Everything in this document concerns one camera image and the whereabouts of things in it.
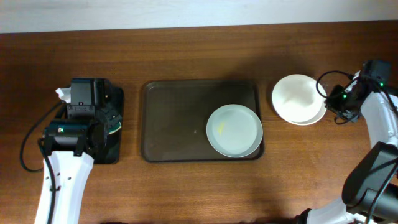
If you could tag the pink plate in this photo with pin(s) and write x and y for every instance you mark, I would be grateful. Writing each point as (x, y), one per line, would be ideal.
(302, 110)

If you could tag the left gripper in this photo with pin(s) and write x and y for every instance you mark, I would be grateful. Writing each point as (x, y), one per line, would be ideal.
(112, 117)

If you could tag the cream white plate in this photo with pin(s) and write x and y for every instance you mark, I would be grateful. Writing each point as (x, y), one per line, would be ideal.
(294, 85)

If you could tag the brown serving tray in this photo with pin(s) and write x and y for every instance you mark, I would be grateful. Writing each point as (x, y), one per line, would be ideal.
(175, 113)

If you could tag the light blue plate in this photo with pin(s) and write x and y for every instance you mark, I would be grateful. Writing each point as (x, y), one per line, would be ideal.
(234, 131)

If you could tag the black plastic tray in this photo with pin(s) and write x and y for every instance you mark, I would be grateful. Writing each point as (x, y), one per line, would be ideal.
(103, 147)

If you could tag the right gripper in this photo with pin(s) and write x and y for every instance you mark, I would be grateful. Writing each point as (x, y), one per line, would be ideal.
(336, 91)

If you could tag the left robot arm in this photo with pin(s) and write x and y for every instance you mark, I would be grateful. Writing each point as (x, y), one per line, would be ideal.
(85, 131)

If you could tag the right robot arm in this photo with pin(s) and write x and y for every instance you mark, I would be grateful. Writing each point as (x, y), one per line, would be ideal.
(368, 195)

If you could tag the green and yellow sponge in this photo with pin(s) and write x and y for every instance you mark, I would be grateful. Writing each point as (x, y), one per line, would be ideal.
(115, 128)

